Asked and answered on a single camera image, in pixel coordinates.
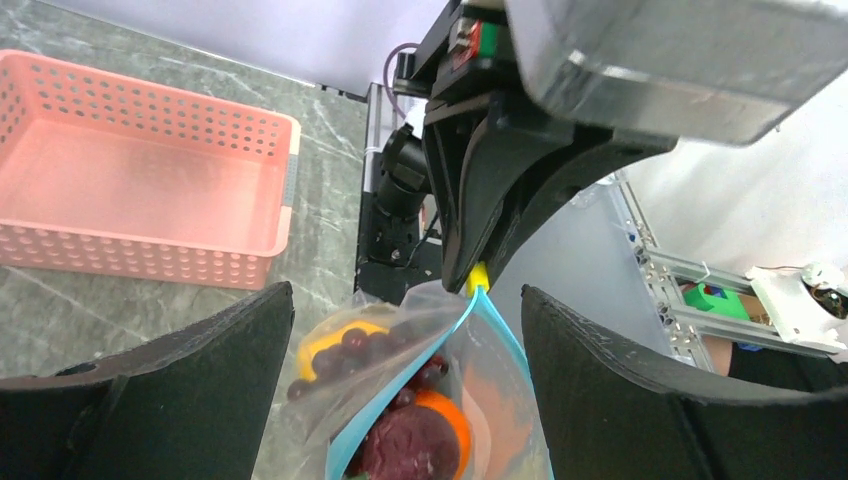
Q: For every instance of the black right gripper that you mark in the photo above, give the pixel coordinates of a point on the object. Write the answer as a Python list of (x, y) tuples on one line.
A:
[(482, 135)]

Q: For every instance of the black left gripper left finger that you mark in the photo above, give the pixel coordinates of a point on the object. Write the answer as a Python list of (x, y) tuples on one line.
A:
[(192, 404)]

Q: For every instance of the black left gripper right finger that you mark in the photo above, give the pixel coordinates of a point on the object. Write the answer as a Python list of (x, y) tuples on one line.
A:
[(611, 408)]

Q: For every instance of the yellow mango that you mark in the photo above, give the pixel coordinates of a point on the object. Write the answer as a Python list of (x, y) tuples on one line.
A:
[(310, 347)]

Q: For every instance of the dark red grape bunch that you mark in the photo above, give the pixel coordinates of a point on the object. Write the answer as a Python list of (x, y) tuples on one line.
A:
[(359, 350)]

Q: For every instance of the clear zip top bag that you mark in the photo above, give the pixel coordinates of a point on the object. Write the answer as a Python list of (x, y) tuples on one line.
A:
[(437, 387)]

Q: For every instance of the orange fruit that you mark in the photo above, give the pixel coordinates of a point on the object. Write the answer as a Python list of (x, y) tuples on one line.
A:
[(455, 418)]

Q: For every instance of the dark red plum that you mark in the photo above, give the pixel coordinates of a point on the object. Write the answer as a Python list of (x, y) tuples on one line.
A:
[(413, 442)]

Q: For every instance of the green plastic object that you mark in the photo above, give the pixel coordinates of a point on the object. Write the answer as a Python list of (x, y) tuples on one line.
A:
[(715, 300)]

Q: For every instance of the pink perforated plastic basket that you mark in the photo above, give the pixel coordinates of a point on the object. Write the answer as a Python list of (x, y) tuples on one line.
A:
[(111, 175)]

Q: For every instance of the aluminium frame extrusion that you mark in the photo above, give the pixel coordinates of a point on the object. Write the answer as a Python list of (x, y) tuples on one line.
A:
[(695, 336)]

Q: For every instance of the white bracket plate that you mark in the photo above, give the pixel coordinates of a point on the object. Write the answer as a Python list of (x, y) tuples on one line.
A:
[(806, 305)]

